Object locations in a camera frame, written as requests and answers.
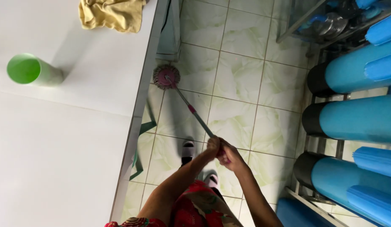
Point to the person's right slipper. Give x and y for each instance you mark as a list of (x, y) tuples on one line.
[(211, 179)]

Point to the person's left fingers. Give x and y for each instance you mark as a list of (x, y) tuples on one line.
[(213, 142)]

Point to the person's left slipper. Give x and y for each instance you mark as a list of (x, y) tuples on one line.
[(188, 151)]

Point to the person's slipper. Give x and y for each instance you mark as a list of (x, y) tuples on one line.
[(188, 151), (211, 179)]

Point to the person's right fingers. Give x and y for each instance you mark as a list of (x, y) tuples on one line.
[(223, 148)]

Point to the blue container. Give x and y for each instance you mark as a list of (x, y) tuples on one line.
[(296, 214)]

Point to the pink spin mop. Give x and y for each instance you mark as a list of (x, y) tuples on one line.
[(183, 97)]

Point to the person's left hand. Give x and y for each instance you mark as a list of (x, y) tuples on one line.
[(213, 145)]

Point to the metal rack with steel utensils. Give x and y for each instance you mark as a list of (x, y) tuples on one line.
[(327, 22)]

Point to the yellow cloth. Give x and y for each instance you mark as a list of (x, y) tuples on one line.
[(113, 14)]

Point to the green plastic cup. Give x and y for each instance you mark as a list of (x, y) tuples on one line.
[(31, 70)]

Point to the blue filter tank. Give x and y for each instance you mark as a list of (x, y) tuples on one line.
[(356, 74), (353, 119), (334, 176)]

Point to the person's red patterned dress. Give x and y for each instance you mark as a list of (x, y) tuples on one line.
[(195, 208)]

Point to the person's right hand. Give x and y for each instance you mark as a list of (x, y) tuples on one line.
[(230, 157)]

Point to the white counter with metal edge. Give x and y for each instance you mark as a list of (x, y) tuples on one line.
[(72, 126)]

